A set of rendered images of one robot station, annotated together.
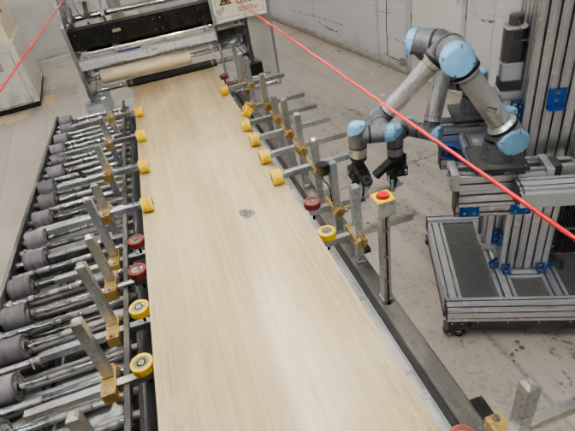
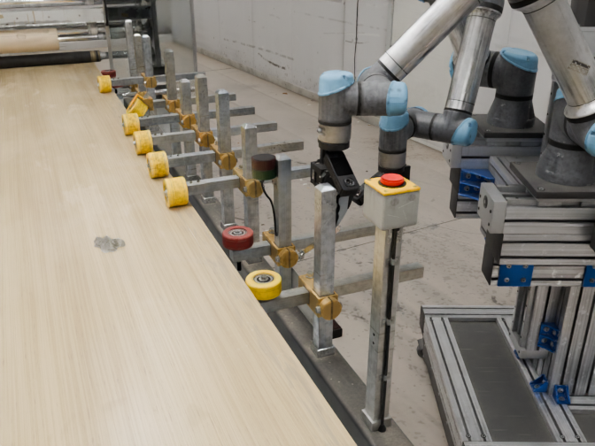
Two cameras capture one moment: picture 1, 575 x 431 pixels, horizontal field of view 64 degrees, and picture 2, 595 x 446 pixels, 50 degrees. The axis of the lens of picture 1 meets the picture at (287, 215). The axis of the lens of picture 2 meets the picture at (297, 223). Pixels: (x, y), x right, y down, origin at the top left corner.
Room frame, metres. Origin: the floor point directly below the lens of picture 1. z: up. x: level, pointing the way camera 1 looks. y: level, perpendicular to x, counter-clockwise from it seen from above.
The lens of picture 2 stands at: (0.36, 0.02, 1.61)
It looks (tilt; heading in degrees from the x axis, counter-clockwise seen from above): 25 degrees down; 348
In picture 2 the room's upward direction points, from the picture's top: straight up
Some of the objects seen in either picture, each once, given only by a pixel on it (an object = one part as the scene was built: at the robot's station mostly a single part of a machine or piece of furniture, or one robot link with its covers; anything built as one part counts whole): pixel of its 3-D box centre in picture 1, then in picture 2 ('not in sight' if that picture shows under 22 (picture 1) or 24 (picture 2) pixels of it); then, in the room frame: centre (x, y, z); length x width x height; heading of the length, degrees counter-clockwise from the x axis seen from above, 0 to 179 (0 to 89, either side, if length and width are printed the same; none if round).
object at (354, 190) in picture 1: (358, 230); (323, 283); (1.57, -0.29, 0.89); 0.04 x 0.04 x 0.48; 11
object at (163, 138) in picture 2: (292, 128); (211, 132); (2.59, -0.13, 0.95); 0.50 x 0.04 x 0.04; 101
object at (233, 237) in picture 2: (312, 209); (238, 249); (1.83, -0.13, 0.85); 0.08 x 0.08 x 0.11
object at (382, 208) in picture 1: (382, 204); (390, 203); (1.31, -0.34, 1.18); 0.07 x 0.07 x 0.08; 11
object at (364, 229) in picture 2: (350, 199); (307, 241); (1.87, -0.32, 0.84); 0.43 x 0.03 x 0.04; 101
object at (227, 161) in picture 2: (299, 147); (222, 156); (2.32, -0.14, 0.95); 0.14 x 0.06 x 0.05; 11
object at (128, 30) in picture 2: (238, 68); (132, 65); (4.02, 0.19, 0.94); 0.04 x 0.04 x 0.48; 11
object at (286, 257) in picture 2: (334, 206); (278, 249); (1.83, -0.24, 0.85); 0.14 x 0.06 x 0.05; 11
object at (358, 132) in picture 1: (358, 134); (336, 97); (1.70, -0.35, 1.27); 0.09 x 0.08 x 0.11; 79
